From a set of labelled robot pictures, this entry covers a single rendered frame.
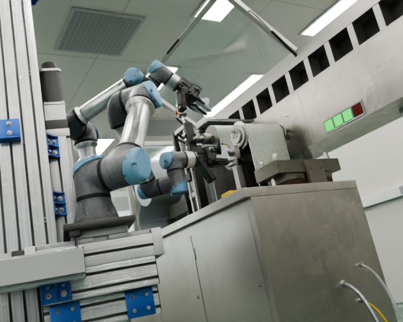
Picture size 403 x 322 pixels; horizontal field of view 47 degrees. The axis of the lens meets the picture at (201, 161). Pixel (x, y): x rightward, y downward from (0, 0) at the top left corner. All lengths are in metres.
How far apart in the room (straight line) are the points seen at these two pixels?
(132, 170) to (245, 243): 0.63
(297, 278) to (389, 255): 3.29
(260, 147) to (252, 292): 0.75
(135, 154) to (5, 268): 0.51
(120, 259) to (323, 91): 1.35
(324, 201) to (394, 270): 3.10
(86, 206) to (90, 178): 0.09
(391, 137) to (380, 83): 2.86
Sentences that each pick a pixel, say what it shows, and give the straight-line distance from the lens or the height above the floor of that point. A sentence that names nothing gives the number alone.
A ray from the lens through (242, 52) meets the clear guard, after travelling 2.70.
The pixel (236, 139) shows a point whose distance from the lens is 2.32.
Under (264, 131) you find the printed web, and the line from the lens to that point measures 2.36.
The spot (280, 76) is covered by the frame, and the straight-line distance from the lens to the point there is 2.62.
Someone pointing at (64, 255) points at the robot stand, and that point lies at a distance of 1.38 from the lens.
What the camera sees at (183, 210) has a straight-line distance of 3.17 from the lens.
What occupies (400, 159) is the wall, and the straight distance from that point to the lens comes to 4.94.
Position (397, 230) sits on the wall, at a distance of 5.02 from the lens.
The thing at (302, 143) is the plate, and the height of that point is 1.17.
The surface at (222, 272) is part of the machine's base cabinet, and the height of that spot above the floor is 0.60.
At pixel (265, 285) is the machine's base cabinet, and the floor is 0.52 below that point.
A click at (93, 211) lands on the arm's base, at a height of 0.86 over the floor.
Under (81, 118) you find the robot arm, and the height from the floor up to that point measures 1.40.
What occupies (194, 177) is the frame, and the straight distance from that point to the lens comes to 2.45.
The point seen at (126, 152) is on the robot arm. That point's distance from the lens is 1.53.
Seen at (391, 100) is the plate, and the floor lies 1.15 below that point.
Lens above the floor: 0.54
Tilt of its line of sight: 16 degrees up
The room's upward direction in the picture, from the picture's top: 12 degrees counter-clockwise
